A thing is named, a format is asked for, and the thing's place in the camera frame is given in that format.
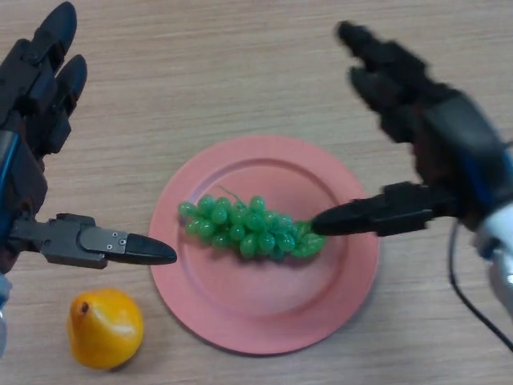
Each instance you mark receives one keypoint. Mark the pink round plate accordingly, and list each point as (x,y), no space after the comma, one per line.
(264,301)

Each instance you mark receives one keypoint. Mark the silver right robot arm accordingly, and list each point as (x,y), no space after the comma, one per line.
(501,248)

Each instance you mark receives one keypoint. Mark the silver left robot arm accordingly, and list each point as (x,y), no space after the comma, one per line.
(3,313)

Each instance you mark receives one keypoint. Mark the orange yellow pear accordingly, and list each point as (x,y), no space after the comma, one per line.
(104,331)

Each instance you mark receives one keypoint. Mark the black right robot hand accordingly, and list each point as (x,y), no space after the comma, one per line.
(453,132)

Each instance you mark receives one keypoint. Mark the green grapes bunch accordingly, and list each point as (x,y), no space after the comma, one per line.
(248,228)

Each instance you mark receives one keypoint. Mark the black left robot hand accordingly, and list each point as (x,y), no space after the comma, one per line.
(20,168)

